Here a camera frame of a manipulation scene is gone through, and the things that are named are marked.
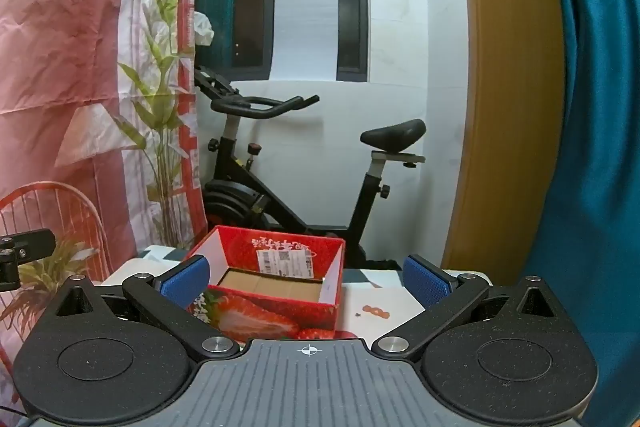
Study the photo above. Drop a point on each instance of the black exercise bike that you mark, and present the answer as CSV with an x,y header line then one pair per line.
x,y
235,197

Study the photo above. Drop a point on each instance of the white crumpled tissue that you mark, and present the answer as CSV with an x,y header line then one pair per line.
x,y
202,28

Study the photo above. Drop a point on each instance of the red strawberry print cardboard box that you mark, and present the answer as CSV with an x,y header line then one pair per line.
x,y
260,318

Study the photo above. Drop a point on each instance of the wooden door frame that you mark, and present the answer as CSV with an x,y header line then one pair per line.
x,y
510,107

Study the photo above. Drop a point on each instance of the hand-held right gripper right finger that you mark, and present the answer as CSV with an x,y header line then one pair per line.
x,y
425,283

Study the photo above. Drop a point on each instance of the white paper sheet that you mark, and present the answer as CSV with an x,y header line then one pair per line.
x,y
305,32

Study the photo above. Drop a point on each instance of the white cartoon print blanket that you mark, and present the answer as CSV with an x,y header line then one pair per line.
x,y
390,304

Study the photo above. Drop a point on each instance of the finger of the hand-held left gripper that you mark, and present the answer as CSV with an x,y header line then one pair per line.
x,y
30,244

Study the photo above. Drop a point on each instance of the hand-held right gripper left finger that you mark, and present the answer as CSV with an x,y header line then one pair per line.
x,y
185,281

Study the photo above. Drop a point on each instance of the pink plant print backdrop cloth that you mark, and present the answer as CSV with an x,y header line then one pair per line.
x,y
60,57

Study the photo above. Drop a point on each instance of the teal curtain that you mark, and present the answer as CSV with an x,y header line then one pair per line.
x,y
600,157

